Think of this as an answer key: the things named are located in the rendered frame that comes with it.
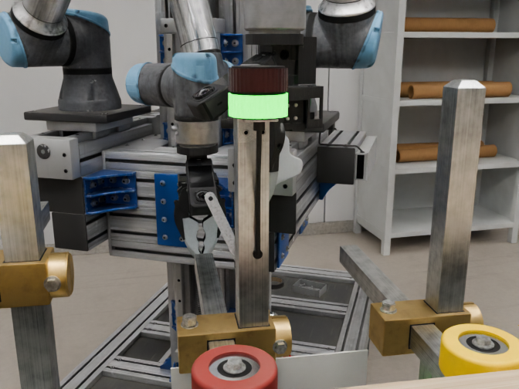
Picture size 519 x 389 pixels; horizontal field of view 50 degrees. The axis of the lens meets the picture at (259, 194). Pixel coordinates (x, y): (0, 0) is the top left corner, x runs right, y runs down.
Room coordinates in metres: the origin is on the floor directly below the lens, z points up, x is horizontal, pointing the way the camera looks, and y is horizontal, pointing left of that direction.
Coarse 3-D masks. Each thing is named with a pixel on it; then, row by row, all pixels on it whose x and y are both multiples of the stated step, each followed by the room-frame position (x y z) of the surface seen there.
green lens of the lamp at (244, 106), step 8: (232, 96) 0.55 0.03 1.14; (240, 96) 0.54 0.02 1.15; (248, 96) 0.54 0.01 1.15; (256, 96) 0.54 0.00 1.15; (264, 96) 0.54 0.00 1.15; (272, 96) 0.54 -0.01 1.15; (280, 96) 0.55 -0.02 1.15; (232, 104) 0.55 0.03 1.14; (240, 104) 0.54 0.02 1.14; (248, 104) 0.54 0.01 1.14; (256, 104) 0.54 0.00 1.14; (264, 104) 0.54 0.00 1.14; (272, 104) 0.54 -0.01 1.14; (280, 104) 0.55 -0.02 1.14; (232, 112) 0.55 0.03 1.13; (240, 112) 0.54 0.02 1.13; (248, 112) 0.54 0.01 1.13; (256, 112) 0.54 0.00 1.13; (264, 112) 0.54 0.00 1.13; (272, 112) 0.54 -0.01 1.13; (280, 112) 0.55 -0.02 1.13
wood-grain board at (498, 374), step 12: (492, 372) 0.45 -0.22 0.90; (504, 372) 0.45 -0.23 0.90; (516, 372) 0.45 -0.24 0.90; (372, 384) 0.44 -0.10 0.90; (384, 384) 0.43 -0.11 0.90; (396, 384) 0.43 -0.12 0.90; (408, 384) 0.43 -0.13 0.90; (420, 384) 0.43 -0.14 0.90; (432, 384) 0.43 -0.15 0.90; (444, 384) 0.43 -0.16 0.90; (456, 384) 0.43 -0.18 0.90; (468, 384) 0.43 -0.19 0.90; (480, 384) 0.43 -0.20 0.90; (492, 384) 0.43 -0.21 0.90; (504, 384) 0.43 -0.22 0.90; (516, 384) 0.43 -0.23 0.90
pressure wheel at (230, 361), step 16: (208, 352) 0.48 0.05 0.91; (224, 352) 0.48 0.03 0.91; (240, 352) 0.48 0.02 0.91; (256, 352) 0.48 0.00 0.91; (192, 368) 0.45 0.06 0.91; (208, 368) 0.45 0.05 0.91; (224, 368) 0.45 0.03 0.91; (240, 368) 0.45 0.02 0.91; (256, 368) 0.45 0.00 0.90; (272, 368) 0.45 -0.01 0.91; (192, 384) 0.44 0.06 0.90; (208, 384) 0.43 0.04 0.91; (224, 384) 0.43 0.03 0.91; (240, 384) 0.43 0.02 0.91; (256, 384) 0.43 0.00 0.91; (272, 384) 0.44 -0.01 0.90
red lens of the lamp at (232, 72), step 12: (228, 72) 0.56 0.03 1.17; (240, 72) 0.54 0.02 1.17; (252, 72) 0.54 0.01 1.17; (264, 72) 0.54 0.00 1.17; (276, 72) 0.54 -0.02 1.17; (228, 84) 0.56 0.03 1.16; (240, 84) 0.54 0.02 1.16; (252, 84) 0.54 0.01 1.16; (264, 84) 0.54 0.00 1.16; (276, 84) 0.54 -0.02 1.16
